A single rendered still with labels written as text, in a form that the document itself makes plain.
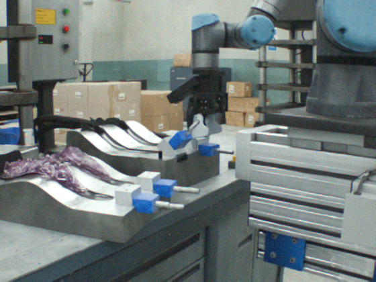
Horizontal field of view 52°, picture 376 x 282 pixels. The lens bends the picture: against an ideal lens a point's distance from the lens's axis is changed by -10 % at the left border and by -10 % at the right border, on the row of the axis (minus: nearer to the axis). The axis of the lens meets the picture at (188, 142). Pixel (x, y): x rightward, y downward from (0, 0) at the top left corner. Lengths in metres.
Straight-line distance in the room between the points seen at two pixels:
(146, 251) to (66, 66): 1.12
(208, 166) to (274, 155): 0.46
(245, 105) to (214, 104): 6.86
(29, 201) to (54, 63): 1.08
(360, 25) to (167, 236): 0.70
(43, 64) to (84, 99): 3.50
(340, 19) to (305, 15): 4.51
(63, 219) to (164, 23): 8.88
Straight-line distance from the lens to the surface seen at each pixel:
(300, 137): 0.72
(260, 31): 0.98
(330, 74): 0.70
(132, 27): 10.24
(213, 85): 1.10
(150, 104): 5.78
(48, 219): 0.84
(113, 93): 5.00
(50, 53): 1.84
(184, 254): 1.15
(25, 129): 1.62
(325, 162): 0.70
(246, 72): 8.35
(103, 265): 0.88
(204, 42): 1.10
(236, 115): 8.04
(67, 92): 5.53
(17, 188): 0.87
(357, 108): 0.68
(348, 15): 0.55
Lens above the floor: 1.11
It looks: 10 degrees down
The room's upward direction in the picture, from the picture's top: straight up
